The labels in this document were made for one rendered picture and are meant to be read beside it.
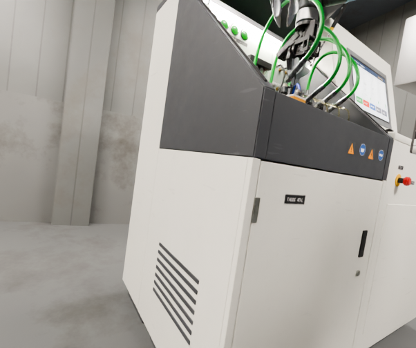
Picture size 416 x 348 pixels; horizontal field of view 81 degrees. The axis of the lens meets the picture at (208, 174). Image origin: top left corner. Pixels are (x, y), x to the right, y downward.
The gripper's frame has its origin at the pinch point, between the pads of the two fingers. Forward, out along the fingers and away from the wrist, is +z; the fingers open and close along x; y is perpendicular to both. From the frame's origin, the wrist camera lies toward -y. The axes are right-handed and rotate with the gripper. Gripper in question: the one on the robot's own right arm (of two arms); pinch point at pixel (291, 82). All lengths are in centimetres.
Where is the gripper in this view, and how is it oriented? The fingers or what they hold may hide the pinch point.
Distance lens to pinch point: 102.0
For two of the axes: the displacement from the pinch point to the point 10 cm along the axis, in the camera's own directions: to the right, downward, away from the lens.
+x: 8.3, 0.9, 5.5
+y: 5.4, 1.2, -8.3
